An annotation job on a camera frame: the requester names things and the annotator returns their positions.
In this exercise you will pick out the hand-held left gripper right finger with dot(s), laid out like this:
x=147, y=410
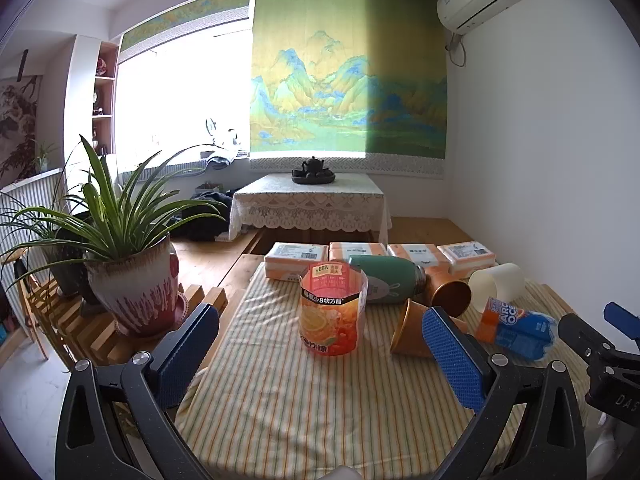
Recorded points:
x=452, y=355

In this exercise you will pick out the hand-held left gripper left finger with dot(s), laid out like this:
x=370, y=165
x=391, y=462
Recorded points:
x=185, y=355

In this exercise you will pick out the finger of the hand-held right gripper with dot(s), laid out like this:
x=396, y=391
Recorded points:
x=582, y=332
x=617, y=316

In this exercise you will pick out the clear orange printed plastic cup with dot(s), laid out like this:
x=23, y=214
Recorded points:
x=331, y=312

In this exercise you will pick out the brown paper cup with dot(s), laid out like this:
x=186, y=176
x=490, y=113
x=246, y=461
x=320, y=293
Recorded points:
x=410, y=330
x=447, y=292

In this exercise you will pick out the white cup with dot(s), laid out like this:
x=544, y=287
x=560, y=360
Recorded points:
x=500, y=282

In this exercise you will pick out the blue orange snack packet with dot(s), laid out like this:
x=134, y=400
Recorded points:
x=520, y=330

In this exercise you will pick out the spider plant in white red pot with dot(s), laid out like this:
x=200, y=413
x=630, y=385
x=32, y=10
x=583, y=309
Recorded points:
x=137, y=290

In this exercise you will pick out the wooden slatted plant stand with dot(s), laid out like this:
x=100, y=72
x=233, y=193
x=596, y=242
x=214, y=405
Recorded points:
x=95, y=330

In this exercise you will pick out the orange white tissue pack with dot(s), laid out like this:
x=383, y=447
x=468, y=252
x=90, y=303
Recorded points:
x=470, y=255
x=292, y=257
x=357, y=250
x=417, y=255

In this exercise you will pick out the green insulated bottle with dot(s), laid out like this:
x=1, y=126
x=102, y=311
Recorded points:
x=382, y=280

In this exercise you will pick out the striped tablecloth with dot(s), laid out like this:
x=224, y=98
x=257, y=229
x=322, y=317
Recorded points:
x=310, y=410

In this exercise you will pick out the dark bag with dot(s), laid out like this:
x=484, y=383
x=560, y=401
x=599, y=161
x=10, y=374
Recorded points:
x=205, y=215

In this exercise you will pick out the plant in dark pot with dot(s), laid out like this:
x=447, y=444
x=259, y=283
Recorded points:
x=67, y=265

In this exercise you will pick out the low table with lace cloth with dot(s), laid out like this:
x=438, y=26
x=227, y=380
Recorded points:
x=310, y=205

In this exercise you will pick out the white radiator cover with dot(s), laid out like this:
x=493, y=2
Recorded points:
x=30, y=200

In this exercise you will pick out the dark tea set on tray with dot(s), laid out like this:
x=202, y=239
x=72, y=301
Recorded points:
x=313, y=172

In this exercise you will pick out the green landscape roller blind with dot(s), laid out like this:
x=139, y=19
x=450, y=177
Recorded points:
x=345, y=75

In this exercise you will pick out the rolled-up landscape blind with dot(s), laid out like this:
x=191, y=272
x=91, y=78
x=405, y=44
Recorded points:
x=185, y=20

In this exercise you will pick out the white pink wall shelf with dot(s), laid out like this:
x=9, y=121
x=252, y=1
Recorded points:
x=102, y=95

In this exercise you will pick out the ink painting wall scroll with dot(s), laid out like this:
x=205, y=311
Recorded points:
x=17, y=125

